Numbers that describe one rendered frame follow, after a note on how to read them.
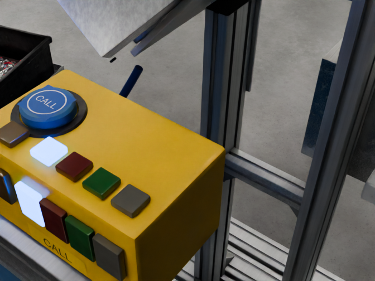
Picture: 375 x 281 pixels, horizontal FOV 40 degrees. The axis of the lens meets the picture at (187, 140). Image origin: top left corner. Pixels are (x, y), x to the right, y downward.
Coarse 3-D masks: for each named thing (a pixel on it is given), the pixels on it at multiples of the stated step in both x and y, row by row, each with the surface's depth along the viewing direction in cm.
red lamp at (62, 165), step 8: (72, 152) 34; (64, 160) 33; (72, 160) 33; (80, 160) 33; (88, 160) 33; (56, 168) 33; (64, 168) 33; (72, 168) 33; (80, 168) 33; (88, 168) 33; (72, 176) 32; (80, 176) 33
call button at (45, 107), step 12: (48, 84) 39; (36, 96) 38; (48, 96) 38; (60, 96) 38; (72, 96) 38; (24, 108) 37; (36, 108) 37; (48, 108) 37; (60, 108) 37; (72, 108) 37; (24, 120) 37; (36, 120) 36; (48, 120) 36; (60, 120) 36
